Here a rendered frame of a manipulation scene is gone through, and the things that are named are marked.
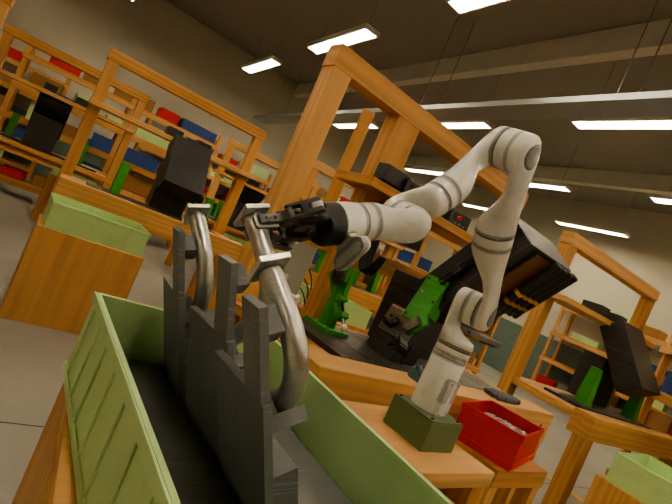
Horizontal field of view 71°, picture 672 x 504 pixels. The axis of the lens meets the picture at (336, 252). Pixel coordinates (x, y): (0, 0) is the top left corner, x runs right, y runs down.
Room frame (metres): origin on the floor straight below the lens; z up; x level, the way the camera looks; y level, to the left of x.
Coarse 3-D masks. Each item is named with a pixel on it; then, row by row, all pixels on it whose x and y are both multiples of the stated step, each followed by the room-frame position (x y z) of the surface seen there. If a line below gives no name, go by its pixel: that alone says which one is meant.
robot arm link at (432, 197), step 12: (408, 192) 0.92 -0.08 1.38; (420, 192) 0.92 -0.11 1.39; (432, 192) 0.90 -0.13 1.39; (444, 192) 0.90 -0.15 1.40; (384, 204) 0.91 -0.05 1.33; (396, 204) 0.89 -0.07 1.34; (408, 204) 0.88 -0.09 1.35; (420, 204) 0.93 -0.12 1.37; (432, 204) 0.91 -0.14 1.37; (444, 204) 0.90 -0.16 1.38; (432, 216) 0.94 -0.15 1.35
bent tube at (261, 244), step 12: (252, 204) 0.69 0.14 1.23; (264, 204) 0.70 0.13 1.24; (240, 216) 0.70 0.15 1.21; (252, 216) 0.70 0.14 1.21; (252, 228) 0.69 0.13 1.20; (252, 240) 0.69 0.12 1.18; (264, 240) 0.69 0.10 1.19; (264, 252) 0.68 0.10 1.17; (264, 300) 0.68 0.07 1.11; (240, 324) 0.74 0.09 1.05; (240, 336) 0.76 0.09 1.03
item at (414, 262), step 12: (444, 240) 7.16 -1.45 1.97; (396, 252) 7.40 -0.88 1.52; (408, 252) 7.18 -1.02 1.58; (420, 252) 7.02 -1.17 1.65; (456, 252) 8.00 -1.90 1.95; (408, 264) 7.10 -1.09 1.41; (420, 264) 7.16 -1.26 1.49; (384, 288) 7.38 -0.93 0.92; (372, 312) 7.37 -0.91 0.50; (492, 324) 8.31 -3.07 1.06; (492, 336) 8.30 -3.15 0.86; (468, 360) 8.22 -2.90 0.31; (480, 360) 8.28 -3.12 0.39
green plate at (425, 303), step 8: (432, 280) 1.94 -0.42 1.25; (424, 288) 1.95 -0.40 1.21; (432, 288) 1.92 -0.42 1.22; (440, 288) 1.89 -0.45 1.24; (416, 296) 1.95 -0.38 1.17; (424, 296) 1.92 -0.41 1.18; (432, 296) 1.90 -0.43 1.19; (440, 296) 1.88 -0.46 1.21; (416, 304) 1.92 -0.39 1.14; (424, 304) 1.90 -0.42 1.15; (432, 304) 1.87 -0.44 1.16; (408, 312) 1.93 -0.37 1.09; (416, 312) 1.90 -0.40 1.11; (424, 312) 1.88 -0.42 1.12; (432, 312) 1.89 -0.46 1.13; (432, 320) 1.91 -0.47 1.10
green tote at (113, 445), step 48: (96, 336) 0.78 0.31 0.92; (144, 336) 0.95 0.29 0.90; (96, 384) 0.70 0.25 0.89; (96, 432) 0.62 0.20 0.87; (144, 432) 0.49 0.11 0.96; (336, 432) 0.85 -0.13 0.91; (96, 480) 0.57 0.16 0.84; (144, 480) 0.46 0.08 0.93; (336, 480) 0.81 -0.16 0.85; (384, 480) 0.73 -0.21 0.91
